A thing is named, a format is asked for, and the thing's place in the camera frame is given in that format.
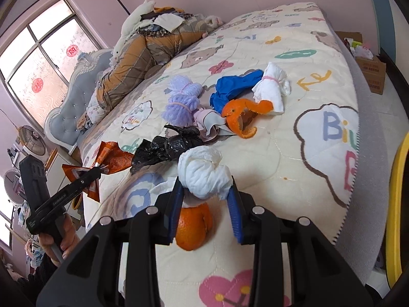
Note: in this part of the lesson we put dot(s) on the window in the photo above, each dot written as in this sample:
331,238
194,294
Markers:
48,70

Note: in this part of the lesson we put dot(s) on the person's left forearm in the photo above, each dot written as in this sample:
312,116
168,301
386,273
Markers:
43,273

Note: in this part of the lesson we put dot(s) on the pink grey cloth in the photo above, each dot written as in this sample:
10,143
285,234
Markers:
207,121

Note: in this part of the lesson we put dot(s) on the person's left hand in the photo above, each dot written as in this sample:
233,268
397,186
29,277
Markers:
71,236

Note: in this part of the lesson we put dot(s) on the dark standing fan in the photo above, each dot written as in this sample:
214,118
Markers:
30,140

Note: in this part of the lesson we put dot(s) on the orange fruit peel piece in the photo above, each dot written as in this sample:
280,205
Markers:
191,230

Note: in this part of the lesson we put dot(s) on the pile of folded clothes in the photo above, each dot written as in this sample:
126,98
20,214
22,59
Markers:
169,17

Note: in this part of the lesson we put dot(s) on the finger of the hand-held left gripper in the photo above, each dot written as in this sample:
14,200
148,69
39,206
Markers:
81,182

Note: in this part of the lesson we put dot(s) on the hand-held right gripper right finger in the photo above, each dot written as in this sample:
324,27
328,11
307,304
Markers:
235,216

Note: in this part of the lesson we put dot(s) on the white standing fan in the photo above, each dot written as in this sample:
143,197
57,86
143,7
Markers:
12,184

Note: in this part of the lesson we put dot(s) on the cartoon printed bedspread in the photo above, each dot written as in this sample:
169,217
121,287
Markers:
287,172

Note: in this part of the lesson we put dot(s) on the cardboard box with red print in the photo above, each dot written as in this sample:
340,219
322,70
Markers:
374,75

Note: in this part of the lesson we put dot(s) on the purple bag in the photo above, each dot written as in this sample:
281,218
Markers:
182,108

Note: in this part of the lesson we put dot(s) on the pink white plush toy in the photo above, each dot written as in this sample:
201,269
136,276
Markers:
212,21

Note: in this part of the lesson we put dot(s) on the floral pillow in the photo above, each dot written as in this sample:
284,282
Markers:
94,112

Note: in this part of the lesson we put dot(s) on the grey bed sheet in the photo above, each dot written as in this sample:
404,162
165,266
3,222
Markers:
367,153

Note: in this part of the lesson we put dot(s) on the orange snack wrapper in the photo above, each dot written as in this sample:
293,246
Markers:
111,156

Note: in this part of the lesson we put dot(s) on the plain cardboard box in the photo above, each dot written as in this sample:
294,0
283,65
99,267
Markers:
350,36

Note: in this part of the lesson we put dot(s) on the grey tufted headboard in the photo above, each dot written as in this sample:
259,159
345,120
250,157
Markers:
70,118

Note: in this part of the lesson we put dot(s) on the blue door frame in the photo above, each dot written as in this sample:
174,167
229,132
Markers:
380,6

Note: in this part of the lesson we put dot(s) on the yellow trash bin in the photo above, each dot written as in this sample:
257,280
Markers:
394,214

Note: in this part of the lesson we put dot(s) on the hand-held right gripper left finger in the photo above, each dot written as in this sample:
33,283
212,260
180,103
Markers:
175,212

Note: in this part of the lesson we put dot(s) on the black plastic bag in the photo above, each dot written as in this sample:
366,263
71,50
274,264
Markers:
163,148

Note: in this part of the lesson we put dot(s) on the white tissue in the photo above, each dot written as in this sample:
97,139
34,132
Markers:
204,172

